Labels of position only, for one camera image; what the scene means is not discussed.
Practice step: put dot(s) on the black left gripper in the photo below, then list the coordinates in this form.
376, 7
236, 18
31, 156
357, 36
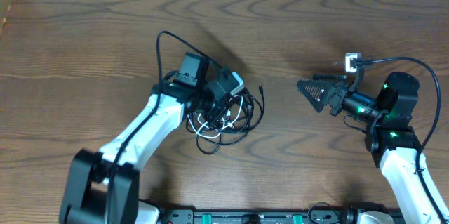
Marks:
217, 110

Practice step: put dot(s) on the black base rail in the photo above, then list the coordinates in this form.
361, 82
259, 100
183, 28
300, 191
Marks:
320, 212

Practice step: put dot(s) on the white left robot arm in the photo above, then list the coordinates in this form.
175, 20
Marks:
103, 186

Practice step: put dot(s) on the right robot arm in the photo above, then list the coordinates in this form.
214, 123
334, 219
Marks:
389, 137

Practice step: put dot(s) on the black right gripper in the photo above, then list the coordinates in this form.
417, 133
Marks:
336, 98

